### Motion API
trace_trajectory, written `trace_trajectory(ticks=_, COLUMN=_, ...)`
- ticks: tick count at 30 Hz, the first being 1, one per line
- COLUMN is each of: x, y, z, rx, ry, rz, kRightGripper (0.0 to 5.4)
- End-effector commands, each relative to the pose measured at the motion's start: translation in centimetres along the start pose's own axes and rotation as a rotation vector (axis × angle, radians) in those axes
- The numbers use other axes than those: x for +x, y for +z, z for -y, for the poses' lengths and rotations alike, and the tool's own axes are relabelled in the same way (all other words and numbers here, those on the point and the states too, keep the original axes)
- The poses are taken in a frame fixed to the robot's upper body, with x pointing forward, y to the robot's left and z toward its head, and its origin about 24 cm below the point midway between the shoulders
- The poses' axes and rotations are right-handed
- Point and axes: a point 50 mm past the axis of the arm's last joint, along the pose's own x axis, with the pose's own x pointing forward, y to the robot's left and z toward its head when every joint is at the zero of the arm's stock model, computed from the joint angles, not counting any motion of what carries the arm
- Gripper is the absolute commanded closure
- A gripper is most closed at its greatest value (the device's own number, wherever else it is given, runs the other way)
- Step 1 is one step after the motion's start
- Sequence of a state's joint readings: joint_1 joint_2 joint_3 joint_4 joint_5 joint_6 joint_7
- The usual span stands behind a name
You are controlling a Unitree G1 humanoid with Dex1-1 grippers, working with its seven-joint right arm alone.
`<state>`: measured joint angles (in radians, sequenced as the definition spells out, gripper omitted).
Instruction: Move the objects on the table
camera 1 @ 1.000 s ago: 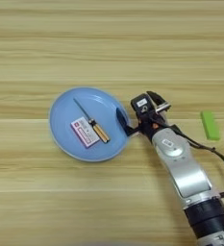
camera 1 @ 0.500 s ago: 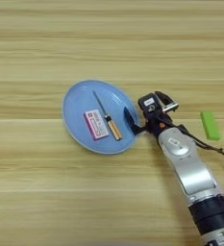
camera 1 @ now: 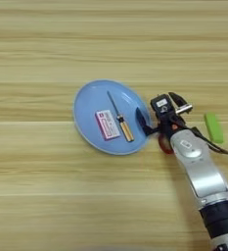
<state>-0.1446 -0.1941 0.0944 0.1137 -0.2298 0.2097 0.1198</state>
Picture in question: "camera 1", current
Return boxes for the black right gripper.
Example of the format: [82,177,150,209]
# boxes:
[134,91,194,138]

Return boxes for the red handled scissors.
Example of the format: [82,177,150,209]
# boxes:
[157,131,175,156]

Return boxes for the white and red small box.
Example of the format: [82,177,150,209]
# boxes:
[94,109,121,142]

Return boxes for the round light blue plate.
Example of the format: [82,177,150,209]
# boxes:
[72,78,152,156]

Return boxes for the black box with white label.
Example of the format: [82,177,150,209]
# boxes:
[150,93,174,114]

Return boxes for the green rectangular block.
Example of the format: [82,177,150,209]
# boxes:
[204,112,225,144]

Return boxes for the orange handled screwdriver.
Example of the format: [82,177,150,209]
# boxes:
[106,90,135,143]

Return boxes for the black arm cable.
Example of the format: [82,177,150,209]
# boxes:
[183,125,228,162]

